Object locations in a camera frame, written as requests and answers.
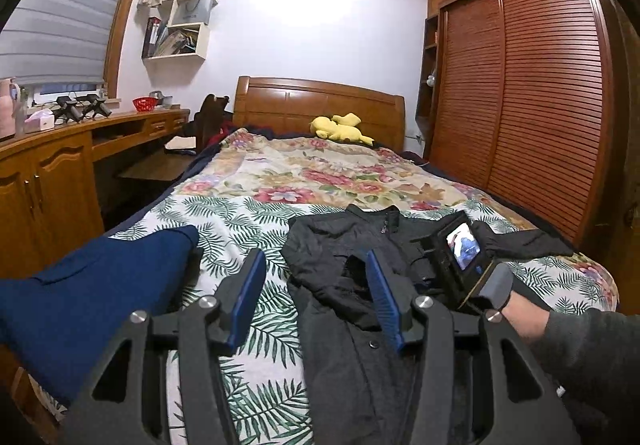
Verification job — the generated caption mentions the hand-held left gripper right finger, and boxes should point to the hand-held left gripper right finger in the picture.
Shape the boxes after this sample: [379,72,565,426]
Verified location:
[365,249,581,445]

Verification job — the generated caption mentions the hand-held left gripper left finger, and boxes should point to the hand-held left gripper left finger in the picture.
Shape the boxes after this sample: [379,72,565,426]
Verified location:
[60,247,268,445]

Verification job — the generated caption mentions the black jacket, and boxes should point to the black jacket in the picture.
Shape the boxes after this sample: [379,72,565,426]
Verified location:
[281,204,576,445]

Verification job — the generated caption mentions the person's right hand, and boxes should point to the person's right hand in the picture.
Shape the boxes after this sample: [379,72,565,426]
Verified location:
[500,294,551,346]

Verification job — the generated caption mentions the leaf print bed sheet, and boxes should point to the leaf print bed sheet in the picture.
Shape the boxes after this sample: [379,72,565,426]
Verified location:
[107,195,620,445]

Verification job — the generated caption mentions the floral blanket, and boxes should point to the floral blanket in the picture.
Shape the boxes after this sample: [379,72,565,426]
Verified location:
[172,128,531,231]

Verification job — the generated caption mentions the navy blue garment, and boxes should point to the navy blue garment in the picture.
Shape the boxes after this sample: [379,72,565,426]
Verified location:
[0,225,201,406]

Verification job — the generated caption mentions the red cloth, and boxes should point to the red cloth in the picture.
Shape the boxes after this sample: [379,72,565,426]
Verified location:
[207,122,236,146]

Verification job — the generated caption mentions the yellow plush toy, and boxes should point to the yellow plush toy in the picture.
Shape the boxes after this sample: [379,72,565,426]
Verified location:
[309,112,376,146]

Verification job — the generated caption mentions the dark wooden chair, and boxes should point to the dark wooden chair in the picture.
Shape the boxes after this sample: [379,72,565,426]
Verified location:
[192,94,233,151]

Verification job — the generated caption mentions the wooden slatted wardrobe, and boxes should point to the wooden slatted wardrobe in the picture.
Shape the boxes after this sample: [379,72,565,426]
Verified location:
[415,0,621,251]

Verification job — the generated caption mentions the wooden bed headboard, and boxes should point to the wooden bed headboard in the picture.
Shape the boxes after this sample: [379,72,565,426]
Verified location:
[233,76,406,153]

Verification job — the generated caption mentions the wooden desk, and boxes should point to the wooden desk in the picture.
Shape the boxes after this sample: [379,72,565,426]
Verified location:
[0,108,193,286]

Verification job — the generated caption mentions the black stand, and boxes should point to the black stand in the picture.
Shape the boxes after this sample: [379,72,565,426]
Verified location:
[52,96,83,124]
[82,94,113,120]

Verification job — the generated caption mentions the pink tissue box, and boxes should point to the pink tissue box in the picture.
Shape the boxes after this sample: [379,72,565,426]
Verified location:
[24,108,55,133]

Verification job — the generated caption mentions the black binder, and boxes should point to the black binder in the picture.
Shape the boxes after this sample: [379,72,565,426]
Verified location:
[142,16,168,58]

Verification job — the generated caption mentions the grey paper bag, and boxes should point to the grey paper bag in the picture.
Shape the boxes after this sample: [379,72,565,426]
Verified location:
[172,0,216,26]

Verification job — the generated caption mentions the pink thermos jug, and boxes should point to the pink thermos jug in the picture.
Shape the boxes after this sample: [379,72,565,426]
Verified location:
[0,78,23,138]

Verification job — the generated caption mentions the grey window blind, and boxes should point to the grey window blind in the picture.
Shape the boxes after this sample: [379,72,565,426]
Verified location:
[0,0,151,86]

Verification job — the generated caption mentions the white wall shelf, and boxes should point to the white wall shelf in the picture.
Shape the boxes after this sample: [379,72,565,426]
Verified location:
[141,0,221,61]

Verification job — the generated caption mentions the wooden window frame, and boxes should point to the wooden window frame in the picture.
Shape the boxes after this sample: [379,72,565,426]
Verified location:
[102,0,166,101]

